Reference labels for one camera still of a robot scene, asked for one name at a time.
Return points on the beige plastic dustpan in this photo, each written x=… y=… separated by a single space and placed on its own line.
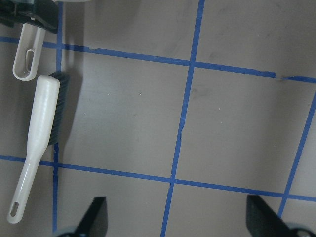
x=27 y=58

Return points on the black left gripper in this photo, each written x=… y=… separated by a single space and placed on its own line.
x=39 y=13

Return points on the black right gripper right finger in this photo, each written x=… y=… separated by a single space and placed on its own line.
x=262 y=221

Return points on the beige hand brush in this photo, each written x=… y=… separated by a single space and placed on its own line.
x=46 y=118

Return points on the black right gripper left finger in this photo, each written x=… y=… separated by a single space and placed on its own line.
x=95 y=221

